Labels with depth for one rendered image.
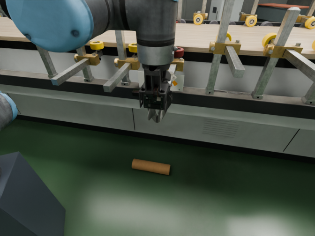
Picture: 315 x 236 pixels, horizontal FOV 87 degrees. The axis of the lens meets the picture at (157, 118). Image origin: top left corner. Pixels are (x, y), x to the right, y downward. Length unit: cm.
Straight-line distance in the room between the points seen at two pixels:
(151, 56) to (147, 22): 7
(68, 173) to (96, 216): 44
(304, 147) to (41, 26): 171
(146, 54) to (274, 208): 134
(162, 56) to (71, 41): 19
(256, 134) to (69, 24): 143
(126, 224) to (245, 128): 109
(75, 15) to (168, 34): 19
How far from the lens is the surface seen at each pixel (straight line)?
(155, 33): 38
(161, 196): 130
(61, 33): 28
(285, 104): 108
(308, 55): 122
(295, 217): 153
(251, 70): 120
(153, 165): 134
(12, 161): 93
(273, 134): 155
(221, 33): 88
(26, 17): 30
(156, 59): 39
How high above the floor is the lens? 117
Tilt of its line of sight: 39 degrees down
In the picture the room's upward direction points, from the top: straight up
